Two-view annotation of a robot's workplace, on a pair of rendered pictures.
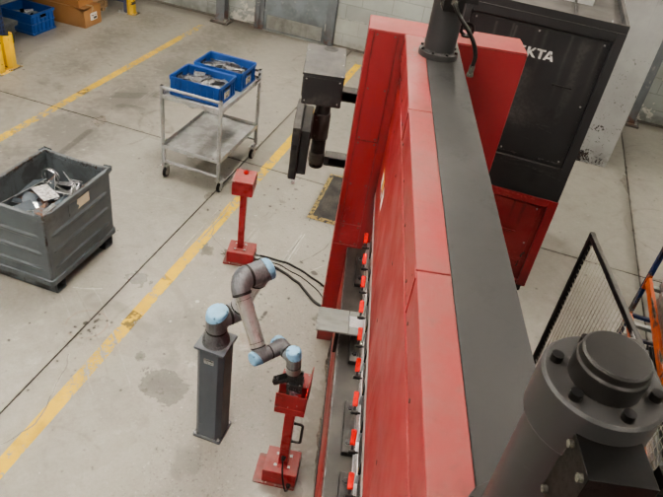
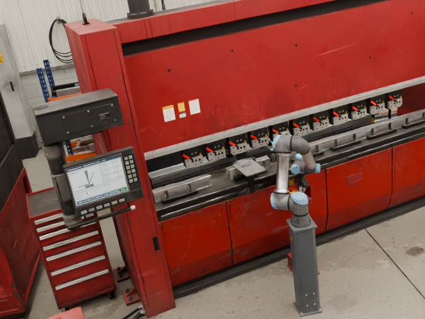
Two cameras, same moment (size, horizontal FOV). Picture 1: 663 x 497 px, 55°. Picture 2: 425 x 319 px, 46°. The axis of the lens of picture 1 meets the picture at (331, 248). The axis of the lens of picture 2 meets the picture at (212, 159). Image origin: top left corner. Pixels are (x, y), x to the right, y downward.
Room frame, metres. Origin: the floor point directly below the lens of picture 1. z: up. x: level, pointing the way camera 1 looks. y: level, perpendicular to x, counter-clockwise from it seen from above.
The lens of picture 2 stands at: (3.96, 3.35, 2.71)
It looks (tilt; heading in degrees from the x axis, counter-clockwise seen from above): 23 degrees down; 252
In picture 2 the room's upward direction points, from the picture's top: 9 degrees counter-clockwise
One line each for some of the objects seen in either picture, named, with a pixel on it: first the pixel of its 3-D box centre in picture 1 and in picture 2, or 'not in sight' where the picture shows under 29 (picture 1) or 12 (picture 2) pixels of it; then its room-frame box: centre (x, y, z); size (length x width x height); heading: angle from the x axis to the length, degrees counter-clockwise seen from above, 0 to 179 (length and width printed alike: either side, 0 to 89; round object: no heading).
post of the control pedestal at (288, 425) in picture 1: (287, 431); not in sight; (2.24, 0.07, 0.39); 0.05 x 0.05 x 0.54; 87
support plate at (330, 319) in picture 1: (341, 321); (249, 168); (2.55, -0.12, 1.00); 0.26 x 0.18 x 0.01; 91
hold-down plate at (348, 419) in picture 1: (348, 427); (307, 156); (1.95, -0.22, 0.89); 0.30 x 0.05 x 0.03; 1
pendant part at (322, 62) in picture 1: (317, 122); (89, 162); (3.79, 0.23, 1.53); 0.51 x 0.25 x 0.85; 3
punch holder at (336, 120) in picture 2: (368, 460); (338, 113); (1.58, -0.29, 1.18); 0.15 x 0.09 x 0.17; 1
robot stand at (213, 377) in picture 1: (213, 388); (304, 266); (2.46, 0.54, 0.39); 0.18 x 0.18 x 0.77; 78
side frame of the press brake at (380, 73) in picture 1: (404, 209); (121, 169); (3.53, -0.42, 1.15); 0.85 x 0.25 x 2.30; 91
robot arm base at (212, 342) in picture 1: (216, 334); (300, 216); (2.46, 0.54, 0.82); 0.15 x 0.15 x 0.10
